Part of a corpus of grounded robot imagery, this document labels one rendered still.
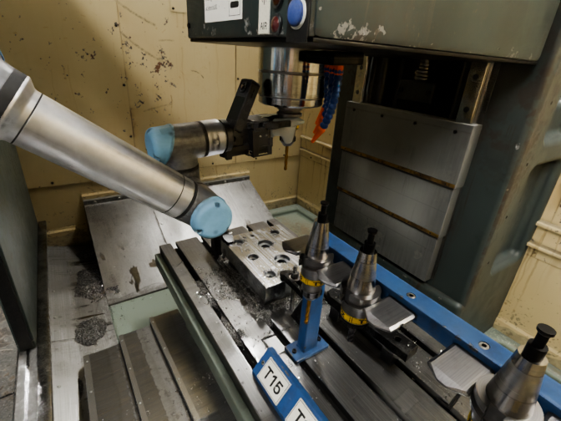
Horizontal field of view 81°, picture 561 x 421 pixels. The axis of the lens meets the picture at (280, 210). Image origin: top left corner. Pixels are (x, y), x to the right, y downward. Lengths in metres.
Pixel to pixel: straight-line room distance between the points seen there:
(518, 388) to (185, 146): 0.61
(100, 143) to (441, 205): 0.90
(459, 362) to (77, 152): 0.56
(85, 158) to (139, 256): 1.11
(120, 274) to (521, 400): 1.40
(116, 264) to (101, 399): 0.66
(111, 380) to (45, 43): 1.25
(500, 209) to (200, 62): 1.42
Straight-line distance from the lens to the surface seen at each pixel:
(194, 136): 0.69
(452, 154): 1.04
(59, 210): 1.83
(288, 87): 0.76
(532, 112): 1.02
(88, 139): 0.52
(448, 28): 0.66
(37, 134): 0.51
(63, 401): 1.18
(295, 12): 0.47
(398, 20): 0.56
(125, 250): 1.63
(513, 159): 1.03
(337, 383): 0.83
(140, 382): 1.06
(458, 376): 0.49
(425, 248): 1.16
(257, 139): 0.76
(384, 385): 0.86
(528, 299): 1.53
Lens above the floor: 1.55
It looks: 25 degrees down
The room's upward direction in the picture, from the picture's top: 4 degrees clockwise
